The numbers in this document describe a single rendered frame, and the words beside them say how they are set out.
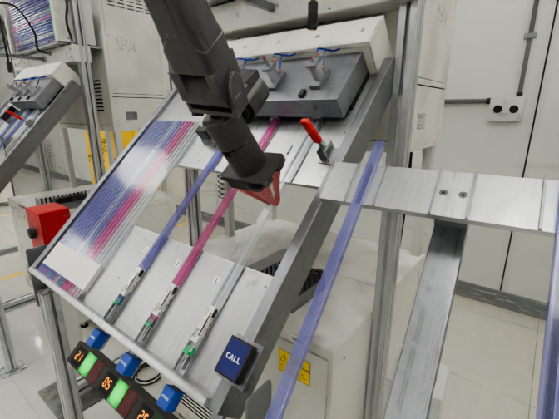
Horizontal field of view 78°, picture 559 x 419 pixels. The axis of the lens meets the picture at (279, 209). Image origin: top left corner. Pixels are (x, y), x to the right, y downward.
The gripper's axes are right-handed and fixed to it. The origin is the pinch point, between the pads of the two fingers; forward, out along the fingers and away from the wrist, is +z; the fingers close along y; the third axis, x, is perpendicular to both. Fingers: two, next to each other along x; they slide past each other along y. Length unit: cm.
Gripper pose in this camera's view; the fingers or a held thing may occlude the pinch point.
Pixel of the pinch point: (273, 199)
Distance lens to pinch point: 63.7
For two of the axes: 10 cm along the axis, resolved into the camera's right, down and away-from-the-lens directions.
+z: 3.9, 6.2, 6.8
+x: -4.8, 7.7, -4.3
